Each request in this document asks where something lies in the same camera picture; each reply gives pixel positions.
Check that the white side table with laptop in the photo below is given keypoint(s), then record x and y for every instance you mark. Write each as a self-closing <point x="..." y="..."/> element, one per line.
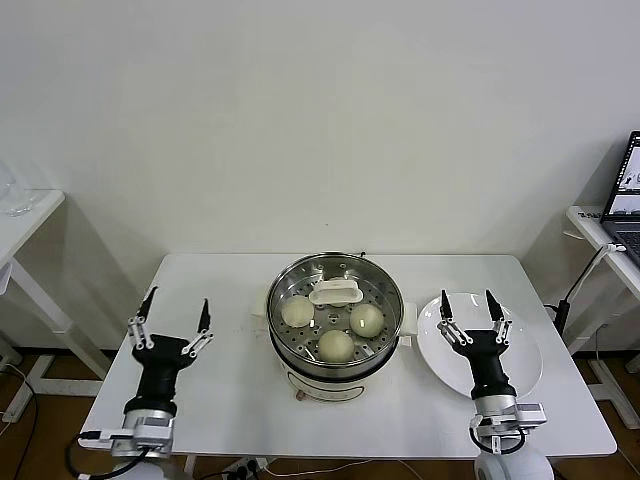
<point x="582" y="225"/>

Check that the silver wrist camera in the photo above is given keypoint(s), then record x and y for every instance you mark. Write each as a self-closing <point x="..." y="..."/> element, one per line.
<point x="530" y="415"/>
<point x="145" y="437"/>

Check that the white power strip with plugs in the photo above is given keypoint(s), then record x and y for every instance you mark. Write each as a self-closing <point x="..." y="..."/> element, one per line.
<point x="245" y="466"/>

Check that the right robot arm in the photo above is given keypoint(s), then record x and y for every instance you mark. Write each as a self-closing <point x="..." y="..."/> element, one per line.
<point x="515" y="467"/>

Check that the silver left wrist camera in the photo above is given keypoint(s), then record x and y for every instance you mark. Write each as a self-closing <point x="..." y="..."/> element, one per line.
<point x="145" y="437"/>

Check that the perforated steel steamer basket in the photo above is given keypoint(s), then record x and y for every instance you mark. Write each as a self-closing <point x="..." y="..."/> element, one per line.
<point x="391" y="310"/>

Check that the round white plate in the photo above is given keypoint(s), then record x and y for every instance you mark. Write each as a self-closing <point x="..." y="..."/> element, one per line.
<point x="525" y="360"/>

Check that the round glass pot lid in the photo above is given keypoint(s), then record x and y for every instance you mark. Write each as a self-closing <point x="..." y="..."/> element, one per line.
<point x="335" y="292"/>

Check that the black power adapter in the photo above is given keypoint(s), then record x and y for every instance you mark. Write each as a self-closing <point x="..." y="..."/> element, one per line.
<point x="562" y="315"/>

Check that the white electric cooker base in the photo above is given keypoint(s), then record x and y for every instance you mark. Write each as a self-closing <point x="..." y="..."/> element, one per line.
<point x="325" y="391"/>

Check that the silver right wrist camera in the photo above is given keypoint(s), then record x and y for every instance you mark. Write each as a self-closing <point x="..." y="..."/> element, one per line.
<point x="530" y="415"/>

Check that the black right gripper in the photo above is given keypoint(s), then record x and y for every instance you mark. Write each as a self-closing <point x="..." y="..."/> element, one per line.
<point x="487" y="360"/>

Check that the white side table with jar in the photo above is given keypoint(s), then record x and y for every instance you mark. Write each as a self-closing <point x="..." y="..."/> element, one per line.
<point x="30" y="220"/>

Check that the clear glass jar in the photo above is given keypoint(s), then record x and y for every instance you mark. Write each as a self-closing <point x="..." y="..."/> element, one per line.
<point x="12" y="205"/>

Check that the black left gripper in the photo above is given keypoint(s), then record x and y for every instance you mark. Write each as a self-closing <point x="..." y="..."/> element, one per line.
<point x="162" y="360"/>

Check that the open grey laptop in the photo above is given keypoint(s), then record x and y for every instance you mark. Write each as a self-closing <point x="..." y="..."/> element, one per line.
<point x="625" y="230"/>

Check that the long white floor power strip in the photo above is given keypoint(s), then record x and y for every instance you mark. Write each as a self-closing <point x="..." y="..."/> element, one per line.
<point x="17" y="400"/>

